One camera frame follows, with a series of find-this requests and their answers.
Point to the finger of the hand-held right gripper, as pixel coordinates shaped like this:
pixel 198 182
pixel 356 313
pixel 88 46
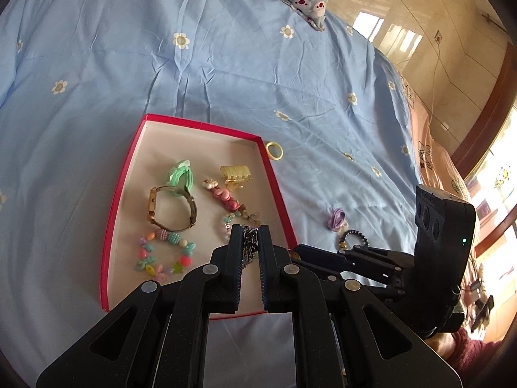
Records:
pixel 323 260
pixel 379 255

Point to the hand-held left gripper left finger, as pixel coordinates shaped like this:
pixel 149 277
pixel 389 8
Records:
pixel 226 279

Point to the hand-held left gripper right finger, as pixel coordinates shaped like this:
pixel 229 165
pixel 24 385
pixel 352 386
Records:
pixel 278 283

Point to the red cardboard box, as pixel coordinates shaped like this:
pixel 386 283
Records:
pixel 173 218

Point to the yellow hair claw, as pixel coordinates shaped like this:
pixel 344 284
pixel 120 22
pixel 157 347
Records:
pixel 234 176

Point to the gold wristwatch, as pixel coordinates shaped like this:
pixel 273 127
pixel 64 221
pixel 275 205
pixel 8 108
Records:
pixel 151 206

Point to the person's right forearm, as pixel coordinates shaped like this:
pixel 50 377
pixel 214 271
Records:
pixel 472 351

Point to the pink bed sheet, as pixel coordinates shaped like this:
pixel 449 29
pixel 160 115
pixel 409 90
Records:
pixel 436 161

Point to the brown wooden frame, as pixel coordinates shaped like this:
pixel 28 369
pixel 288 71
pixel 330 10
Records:
pixel 484 117

